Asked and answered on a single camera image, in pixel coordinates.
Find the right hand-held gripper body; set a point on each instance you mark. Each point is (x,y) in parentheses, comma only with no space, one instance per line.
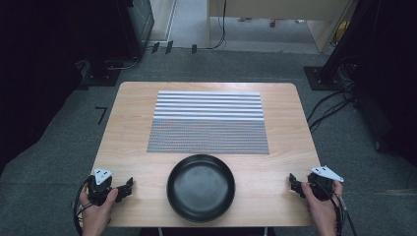
(323,185)

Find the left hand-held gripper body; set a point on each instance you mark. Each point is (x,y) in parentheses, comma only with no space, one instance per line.
(99,189)

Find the person's left hand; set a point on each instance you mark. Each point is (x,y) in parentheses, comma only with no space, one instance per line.
(96,213)

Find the person's right hand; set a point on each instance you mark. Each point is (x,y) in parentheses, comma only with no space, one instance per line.
(319,209)

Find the black round plate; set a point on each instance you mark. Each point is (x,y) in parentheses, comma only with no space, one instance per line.
(200,188)

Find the grey striped placemat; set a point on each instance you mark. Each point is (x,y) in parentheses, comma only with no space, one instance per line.
(208,123)

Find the black tape strip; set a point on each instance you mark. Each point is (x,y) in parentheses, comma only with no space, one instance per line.
(194,48)
(169,47)

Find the yellow object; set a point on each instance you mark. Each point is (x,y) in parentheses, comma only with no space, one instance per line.
(341,31)

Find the small red object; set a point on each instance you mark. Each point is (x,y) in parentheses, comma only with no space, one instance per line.
(272,22)

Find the dark equipment cabinet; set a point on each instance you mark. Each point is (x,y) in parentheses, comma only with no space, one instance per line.
(139,23)

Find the light wooden desk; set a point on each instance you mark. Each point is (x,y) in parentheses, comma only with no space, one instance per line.
(278,8)

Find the black stand base plate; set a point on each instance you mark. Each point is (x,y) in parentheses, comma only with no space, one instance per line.
(319,78)
(101,77)

